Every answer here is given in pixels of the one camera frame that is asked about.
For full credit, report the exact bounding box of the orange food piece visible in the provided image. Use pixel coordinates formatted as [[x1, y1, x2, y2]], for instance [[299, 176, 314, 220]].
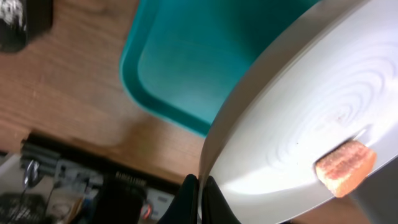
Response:
[[315, 141, 377, 198]]

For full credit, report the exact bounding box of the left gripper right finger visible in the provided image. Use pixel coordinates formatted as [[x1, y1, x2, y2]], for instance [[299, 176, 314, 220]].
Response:
[[201, 176, 240, 224]]

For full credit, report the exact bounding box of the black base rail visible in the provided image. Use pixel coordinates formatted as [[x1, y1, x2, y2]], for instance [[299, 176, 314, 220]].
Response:
[[21, 133, 180, 195]]

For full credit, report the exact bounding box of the black tray bin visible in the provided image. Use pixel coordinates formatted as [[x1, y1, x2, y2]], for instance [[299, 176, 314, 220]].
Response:
[[1, 0, 53, 53]]

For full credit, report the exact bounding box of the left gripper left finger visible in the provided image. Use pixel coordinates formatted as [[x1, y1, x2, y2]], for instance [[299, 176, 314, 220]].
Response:
[[157, 174, 198, 224]]

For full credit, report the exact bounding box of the teal plastic tray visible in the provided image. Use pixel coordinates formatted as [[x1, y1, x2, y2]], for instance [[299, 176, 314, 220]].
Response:
[[119, 0, 317, 136]]

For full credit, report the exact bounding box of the grey round plate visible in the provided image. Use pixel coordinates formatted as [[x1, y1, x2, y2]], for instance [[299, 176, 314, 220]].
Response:
[[200, 0, 397, 223]]

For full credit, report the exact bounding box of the white rice pile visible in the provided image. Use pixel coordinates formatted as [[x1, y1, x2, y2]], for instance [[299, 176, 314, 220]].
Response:
[[1, 0, 26, 31]]

